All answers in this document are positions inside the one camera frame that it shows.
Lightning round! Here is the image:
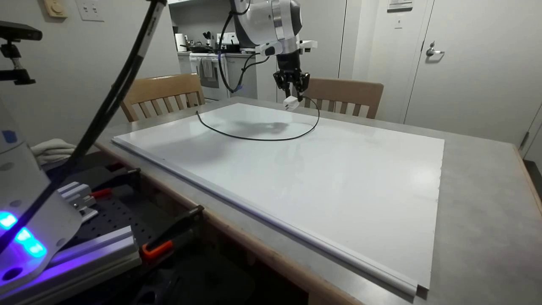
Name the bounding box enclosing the wooden chair far right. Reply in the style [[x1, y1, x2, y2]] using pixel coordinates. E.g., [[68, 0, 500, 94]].
[[122, 75, 205, 123]]

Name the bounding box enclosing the white door with handle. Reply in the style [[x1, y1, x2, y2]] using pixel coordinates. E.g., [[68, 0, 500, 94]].
[[407, 0, 542, 145]]

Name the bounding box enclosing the wooden chair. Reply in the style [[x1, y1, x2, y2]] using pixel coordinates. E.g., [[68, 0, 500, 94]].
[[305, 79, 385, 119], [122, 75, 205, 123]]

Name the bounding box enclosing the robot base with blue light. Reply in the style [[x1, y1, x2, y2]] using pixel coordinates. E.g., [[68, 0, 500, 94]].
[[0, 104, 81, 299]]

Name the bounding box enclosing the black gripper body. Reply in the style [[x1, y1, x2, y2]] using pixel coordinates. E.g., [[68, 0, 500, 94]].
[[275, 51, 310, 85]]

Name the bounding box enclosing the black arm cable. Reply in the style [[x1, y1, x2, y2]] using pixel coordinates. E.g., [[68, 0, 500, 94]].
[[0, 0, 170, 257]]

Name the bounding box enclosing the wooden chair far left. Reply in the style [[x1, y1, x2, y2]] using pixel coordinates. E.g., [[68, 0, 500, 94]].
[[305, 79, 385, 119]]

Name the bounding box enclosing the orange handled clamp near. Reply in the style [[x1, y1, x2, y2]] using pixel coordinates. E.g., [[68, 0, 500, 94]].
[[139, 207, 203, 267]]

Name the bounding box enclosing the black cable with white plug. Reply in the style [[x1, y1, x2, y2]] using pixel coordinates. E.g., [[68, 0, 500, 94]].
[[195, 96, 322, 145]]

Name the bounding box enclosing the orange handled clamp far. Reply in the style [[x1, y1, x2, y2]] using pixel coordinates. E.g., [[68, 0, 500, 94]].
[[90, 168, 141, 201]]

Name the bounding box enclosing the white board on table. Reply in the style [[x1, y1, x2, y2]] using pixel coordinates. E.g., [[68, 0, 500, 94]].
[[114, 104, 446, 295]]

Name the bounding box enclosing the orange handled clamp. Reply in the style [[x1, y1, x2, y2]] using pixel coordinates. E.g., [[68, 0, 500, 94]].
[[90, 168, 141, 201], [139, 207, 203, 267]]

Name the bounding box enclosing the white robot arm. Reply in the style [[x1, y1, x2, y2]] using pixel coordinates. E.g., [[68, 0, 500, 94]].
[[231, 0, 310, 109]]

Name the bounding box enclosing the aluminium rail frame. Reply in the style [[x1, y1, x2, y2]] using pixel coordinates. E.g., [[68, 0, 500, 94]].
[[0, 226, 142, 305]]

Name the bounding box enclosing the black camera on stand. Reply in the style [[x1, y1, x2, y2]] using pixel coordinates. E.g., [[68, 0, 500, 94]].
[[0, 21, 43, 85]]

